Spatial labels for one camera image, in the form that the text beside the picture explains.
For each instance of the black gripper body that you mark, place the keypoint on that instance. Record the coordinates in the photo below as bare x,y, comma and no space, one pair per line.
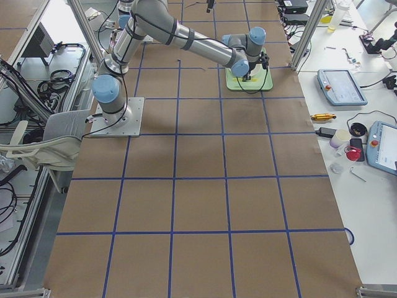
211,4
249,69

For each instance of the white round plate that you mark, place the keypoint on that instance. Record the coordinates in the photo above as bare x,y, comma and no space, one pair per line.
257,71

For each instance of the yellow plastic fork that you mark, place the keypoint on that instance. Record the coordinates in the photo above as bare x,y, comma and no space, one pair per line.
252,81

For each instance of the light green tray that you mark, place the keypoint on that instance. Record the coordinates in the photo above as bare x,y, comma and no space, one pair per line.
252,88

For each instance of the teach pendant near tray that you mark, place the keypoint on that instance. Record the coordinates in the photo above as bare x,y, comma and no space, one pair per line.
340,87

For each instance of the black power adapter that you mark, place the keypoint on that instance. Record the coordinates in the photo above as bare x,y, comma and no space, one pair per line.
325,132

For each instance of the white lavender cup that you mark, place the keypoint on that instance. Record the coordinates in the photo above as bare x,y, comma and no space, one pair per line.
339,138

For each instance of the black round dish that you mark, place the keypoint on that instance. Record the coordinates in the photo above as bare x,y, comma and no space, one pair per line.
357,129

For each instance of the black smartphone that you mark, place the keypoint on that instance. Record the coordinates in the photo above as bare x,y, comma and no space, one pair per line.
357,142

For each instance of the red round object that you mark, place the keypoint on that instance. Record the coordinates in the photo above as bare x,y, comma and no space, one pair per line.
352,153

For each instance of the metal hex key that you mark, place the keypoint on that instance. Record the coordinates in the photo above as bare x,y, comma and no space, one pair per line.
354,173

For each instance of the teach pendant with red button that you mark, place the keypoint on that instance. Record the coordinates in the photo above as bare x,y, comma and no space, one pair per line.
381,147

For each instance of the grey electronics box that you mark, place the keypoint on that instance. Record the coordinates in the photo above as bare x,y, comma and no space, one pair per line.
40,45

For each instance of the white chair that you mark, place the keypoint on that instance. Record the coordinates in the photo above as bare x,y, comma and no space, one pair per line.
59,149

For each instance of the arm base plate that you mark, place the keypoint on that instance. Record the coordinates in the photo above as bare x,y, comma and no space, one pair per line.
148,39
119,125

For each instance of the aluminium frame post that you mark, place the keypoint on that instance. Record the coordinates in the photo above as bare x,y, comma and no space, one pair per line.
308,32

